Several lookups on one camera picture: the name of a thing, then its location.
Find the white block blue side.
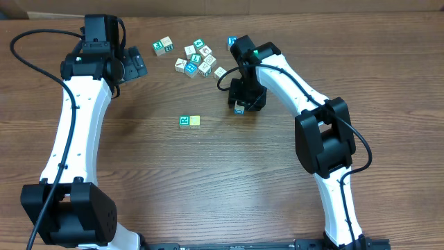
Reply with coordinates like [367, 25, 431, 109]
[234, 101, 245, 115]

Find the yellow G wooden block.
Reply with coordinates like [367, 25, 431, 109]
[189, 115, 200, 128]

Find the green R wooden block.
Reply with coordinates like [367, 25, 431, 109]
[179, 115, 190, 128]

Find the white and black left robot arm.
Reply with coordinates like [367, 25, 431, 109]
[20, 47, 147, 249]

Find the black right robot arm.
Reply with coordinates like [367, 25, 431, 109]
[226, 35, 370, 249]

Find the green letter wooden block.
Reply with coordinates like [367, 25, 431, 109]
[152, 40, 166, 56]

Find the white pineapple wooden block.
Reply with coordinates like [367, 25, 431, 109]
[214, 67, 227, 80]

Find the white block with 2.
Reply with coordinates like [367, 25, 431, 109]
[160, 36, 174, 52]

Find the white hammer picture block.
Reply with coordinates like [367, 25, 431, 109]
[174, 58, 187, 73]

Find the white pretzel picture block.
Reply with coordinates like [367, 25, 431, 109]
[204, 54, 216, 68]

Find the blue H wooden block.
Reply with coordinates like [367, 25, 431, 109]
[185, 62, 198, 78]

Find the blue P wooden block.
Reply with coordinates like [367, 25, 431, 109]
[227, 36, 237, 51]

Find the white acorn picture block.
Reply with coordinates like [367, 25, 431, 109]
[198, 45, 212, 58]

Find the green L wooden block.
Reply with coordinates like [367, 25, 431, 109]
[190, 53, 202, 66]

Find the green top wooden block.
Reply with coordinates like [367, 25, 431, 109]
[193, 38, 205, 51]

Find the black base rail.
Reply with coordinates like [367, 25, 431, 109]
[142, 237, 391, 250]

